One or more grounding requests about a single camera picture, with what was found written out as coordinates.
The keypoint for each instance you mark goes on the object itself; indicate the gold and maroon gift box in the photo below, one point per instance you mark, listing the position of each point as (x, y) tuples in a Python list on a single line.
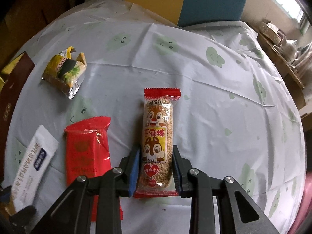
[(9, 95)]

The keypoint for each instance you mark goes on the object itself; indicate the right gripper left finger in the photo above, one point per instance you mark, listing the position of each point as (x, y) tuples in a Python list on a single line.
[(122, 180)]

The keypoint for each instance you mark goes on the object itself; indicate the white teapot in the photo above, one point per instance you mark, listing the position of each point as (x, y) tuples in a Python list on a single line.
[(288, 49)]

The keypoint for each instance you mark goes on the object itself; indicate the red sesame stick bar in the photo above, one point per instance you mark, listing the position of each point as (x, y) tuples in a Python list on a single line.
[(156, 178)]

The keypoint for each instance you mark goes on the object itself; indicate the white sachet with blue label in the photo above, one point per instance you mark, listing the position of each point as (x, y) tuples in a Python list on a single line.
[(35, 161)]

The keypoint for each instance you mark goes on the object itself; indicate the large red snack bag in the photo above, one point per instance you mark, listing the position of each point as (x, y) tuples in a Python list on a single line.
[(87, 149)]

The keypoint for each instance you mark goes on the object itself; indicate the yellow green snack packet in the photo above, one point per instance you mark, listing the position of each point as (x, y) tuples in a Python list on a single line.
[(66, 73)]

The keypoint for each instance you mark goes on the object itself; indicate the tissue box on shelf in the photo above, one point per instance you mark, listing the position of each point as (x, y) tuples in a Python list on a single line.
[(269, 30)]

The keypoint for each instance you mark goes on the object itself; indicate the white green-patterned tablecloth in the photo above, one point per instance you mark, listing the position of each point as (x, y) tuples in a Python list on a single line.
[(235, 115)]

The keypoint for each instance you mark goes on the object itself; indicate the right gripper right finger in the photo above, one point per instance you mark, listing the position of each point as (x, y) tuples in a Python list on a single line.
[(189, 181)]

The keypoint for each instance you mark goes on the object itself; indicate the window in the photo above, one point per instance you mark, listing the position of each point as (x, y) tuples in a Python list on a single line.
[(294, 10)]

